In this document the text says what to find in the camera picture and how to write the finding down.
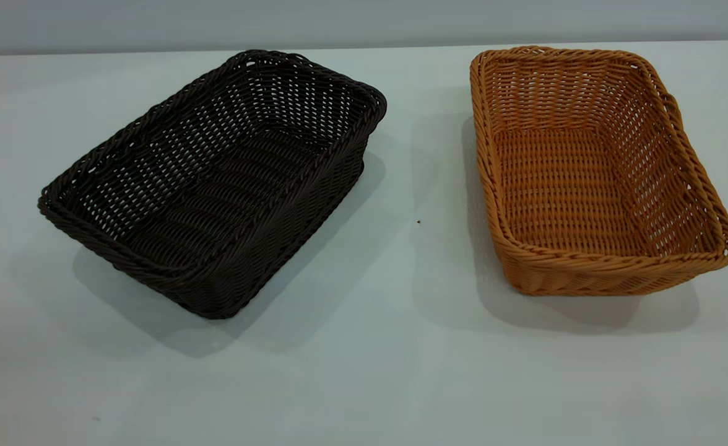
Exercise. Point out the orange woven wicker basket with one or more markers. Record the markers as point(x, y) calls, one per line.
point(562, 186)

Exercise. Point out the black woven wicker basket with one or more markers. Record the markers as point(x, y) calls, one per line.
point(215, 204)

